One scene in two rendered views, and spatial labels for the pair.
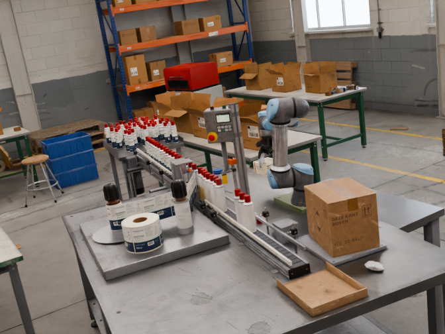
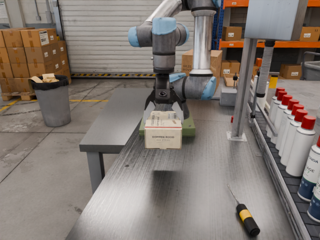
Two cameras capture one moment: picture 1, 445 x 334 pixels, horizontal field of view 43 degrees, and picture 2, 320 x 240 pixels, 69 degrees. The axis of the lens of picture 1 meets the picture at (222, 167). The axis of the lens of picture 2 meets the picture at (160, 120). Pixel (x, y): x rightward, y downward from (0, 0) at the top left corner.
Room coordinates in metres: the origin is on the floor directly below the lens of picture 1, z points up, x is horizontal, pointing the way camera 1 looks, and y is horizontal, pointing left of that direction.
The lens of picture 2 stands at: (4.20, 0.08, 1.37)
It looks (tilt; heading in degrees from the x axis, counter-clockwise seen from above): 24 degrees down; 211
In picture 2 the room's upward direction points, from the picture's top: straight up
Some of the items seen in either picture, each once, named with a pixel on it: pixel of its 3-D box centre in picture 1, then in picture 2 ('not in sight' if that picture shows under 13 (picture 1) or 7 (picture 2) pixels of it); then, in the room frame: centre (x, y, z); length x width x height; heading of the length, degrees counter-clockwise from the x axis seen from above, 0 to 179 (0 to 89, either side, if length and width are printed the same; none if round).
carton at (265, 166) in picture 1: (268, 166); (163, 128); (3.54, -0.30, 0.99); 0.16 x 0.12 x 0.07; 29
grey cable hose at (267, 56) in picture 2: (224, 156); (265, 69); (3.25, -0.03, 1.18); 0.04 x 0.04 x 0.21
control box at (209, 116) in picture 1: (221, 124); (276, 10); (3.20, -0.03, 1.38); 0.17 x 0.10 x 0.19; 75
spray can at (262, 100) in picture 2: (240, 207); (262, 92); (2.88, -0.06, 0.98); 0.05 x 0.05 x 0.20
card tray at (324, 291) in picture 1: (320, 287); (240, 80); (2.13, -0.33, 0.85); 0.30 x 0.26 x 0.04; 20
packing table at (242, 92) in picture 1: (291, 116); not in sight; (7.85, -1.07, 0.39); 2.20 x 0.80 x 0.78; 29
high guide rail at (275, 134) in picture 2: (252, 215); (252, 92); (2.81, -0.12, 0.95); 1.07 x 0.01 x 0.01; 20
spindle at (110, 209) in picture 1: (114, 208); not in sight; (3.02, 0.64, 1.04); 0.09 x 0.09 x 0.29
